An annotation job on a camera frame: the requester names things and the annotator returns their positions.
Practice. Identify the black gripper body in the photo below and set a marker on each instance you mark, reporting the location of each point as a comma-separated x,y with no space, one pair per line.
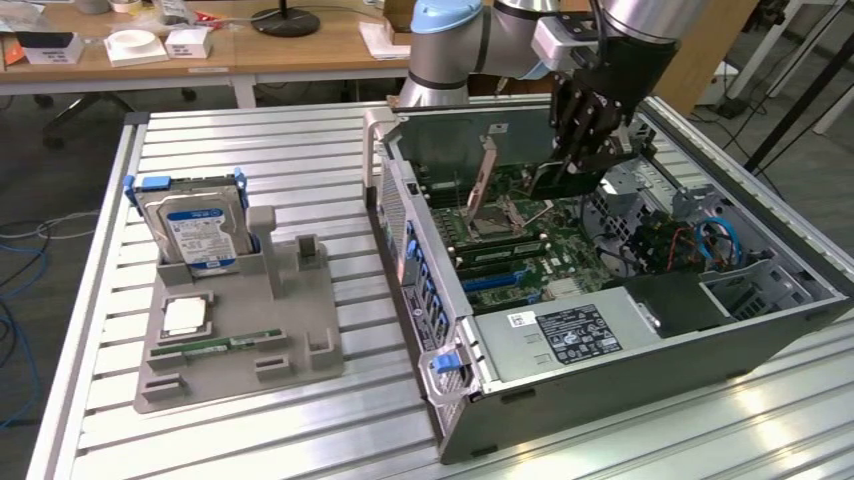
627,75

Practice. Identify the black graphics card metal bracket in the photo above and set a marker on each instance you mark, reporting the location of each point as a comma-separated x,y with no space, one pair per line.
567,182

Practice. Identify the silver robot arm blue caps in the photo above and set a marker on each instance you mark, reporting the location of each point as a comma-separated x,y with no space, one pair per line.
453,50

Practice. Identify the white floor box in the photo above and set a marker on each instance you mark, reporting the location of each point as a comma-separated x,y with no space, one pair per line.
716,85

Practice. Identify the wooden cabinet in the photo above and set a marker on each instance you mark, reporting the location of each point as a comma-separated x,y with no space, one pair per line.
713,50

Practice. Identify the black stand pole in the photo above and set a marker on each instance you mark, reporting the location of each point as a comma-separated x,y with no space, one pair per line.
801,100

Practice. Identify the metal disk bay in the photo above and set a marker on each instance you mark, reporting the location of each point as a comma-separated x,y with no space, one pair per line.
753,300
627,220

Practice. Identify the CPU socket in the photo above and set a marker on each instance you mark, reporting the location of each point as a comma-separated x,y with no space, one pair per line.
496,227

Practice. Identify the brown cardboard box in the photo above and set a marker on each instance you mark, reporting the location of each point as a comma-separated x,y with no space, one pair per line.
396,17

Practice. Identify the white paper stack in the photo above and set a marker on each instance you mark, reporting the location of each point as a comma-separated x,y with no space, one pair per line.
380,42

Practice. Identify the green motherboard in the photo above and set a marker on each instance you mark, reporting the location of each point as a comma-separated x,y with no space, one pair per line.
573,260

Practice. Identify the green RAM stick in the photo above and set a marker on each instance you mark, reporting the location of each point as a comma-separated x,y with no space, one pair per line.
220,344
500,256

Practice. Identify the silver chipset heatsink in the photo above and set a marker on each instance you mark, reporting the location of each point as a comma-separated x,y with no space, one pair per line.
565,289

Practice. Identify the black plastic shroud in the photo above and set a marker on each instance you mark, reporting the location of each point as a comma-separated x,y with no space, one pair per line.
673,300

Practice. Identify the blue expansion slot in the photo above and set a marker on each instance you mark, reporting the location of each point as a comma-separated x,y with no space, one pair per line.
489,284

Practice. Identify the black lamp base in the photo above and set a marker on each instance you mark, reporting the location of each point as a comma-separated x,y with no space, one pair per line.
286,25

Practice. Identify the grey power supply unit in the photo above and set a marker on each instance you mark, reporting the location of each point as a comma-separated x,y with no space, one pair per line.
507,350

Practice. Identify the dark grey PC case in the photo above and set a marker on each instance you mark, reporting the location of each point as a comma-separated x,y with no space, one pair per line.
600,400

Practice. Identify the small white box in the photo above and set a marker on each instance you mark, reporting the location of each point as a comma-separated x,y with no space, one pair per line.
188,45

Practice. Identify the hard disk blue caddy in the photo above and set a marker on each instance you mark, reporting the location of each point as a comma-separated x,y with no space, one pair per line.
196,235

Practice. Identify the white round holder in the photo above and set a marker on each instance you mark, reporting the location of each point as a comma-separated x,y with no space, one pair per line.
136,50

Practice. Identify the grey parts rack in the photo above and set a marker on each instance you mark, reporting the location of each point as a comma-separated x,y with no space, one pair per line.
240,310

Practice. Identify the wooden desk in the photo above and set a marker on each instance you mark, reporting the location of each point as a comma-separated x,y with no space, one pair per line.
93,55

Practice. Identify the black office chair base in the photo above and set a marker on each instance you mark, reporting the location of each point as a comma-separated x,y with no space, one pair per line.
86,105

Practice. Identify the grey cup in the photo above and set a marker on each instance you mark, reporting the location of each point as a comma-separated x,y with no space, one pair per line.
89,6

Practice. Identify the silver CPU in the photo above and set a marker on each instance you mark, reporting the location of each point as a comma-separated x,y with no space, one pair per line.
185,317

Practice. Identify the white box black lid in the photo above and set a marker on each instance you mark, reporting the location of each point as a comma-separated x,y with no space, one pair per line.
53,52

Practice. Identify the orange box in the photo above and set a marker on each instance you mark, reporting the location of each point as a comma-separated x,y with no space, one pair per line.
12,52

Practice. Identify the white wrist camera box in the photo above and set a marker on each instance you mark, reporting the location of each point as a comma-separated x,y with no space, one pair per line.
560,42

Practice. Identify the white table frame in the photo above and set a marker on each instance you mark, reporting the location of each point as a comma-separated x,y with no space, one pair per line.
760,52

